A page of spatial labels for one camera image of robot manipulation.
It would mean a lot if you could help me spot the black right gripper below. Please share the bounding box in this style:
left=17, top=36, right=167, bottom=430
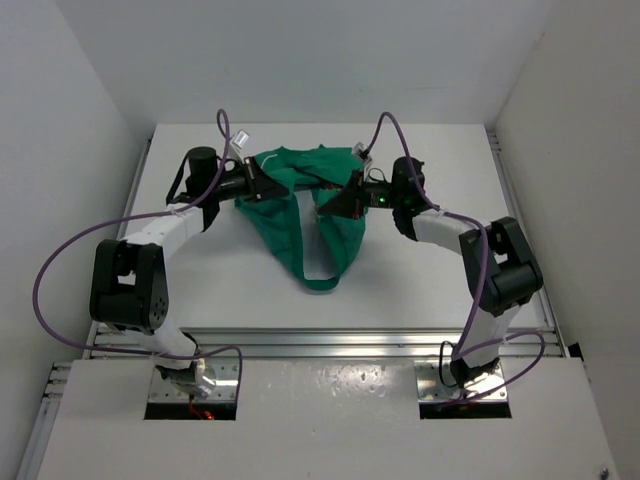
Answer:
left=320, top=169, right=403, bottom=221

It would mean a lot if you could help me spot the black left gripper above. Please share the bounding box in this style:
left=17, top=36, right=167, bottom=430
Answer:
left=209, top=156, right=288, bottom=204

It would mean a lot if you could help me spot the green zip-up jacket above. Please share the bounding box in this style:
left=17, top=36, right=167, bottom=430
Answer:
left=235, top=145, right=366, bottom=293

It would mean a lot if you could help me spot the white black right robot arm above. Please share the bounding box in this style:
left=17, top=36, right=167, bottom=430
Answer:
left=319, top=157, right=543, bottom=388

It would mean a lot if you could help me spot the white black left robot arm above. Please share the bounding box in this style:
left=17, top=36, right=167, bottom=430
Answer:
left=89, top=146, right=290, bottom=400

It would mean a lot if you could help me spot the white front cover panel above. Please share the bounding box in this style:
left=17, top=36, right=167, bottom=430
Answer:
left=39, top=358, right=618, bottom=479

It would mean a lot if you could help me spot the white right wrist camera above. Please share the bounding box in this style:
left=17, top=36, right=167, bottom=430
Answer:
left=351, top=142, right=373, bottom=172

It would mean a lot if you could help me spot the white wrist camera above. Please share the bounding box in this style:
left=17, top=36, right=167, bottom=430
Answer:
left=231, top=130, right=250, bottom=150
left=351, top=142, right=373, bottom=172

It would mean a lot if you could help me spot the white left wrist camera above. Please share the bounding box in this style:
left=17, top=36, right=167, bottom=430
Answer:
left=231, top=130, right=250, bottom=150

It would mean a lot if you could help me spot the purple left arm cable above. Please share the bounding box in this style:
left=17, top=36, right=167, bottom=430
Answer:
left=32, top=108, right=244, bottom=401

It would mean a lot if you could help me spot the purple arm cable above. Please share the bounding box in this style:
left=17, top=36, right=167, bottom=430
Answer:
left=363, top=111, right=546, bottom=405
left=32, top=108, right=244, bottom=401

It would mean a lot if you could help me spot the aluminium table edge rail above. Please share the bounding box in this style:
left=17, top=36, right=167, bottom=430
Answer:
left=92, top=326, right=567, bottom=359

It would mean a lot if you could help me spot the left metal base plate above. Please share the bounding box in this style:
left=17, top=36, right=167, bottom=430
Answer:
left=148, top=358, right=240, bottom=404

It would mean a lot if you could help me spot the metal base plate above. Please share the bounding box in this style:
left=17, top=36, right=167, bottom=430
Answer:
left=415, top=361, right=509, bottom=402
left=148, top=358, right=240, bottom=404

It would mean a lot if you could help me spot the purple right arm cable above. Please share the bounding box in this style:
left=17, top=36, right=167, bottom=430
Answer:
left=363, top=111, right=546, bottom=405

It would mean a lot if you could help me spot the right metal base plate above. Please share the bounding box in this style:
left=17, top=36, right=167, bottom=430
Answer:
left=415, top=361, right=509, bottom=402

